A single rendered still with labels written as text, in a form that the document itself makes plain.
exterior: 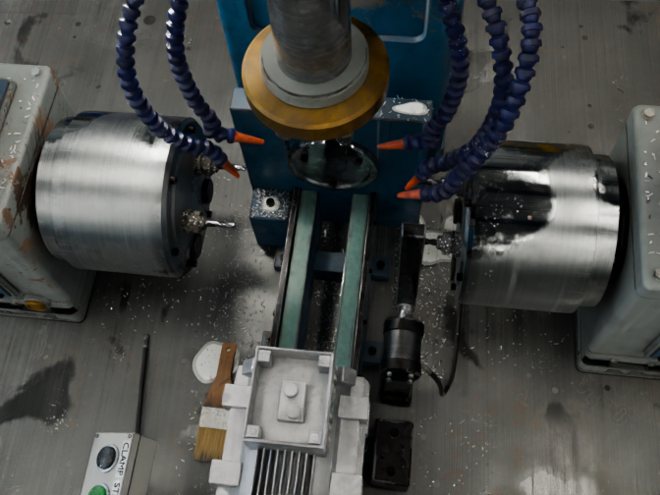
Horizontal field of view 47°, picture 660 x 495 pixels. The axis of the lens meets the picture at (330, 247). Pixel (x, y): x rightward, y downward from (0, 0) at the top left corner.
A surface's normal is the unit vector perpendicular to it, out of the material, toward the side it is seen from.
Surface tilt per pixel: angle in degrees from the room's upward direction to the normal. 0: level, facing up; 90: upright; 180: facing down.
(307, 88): 0
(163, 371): 0
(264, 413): 0
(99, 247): 69
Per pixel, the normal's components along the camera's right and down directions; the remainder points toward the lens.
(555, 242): -0.11, 0.18
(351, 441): -0.05, -0.43
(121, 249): -0.13, 0.69
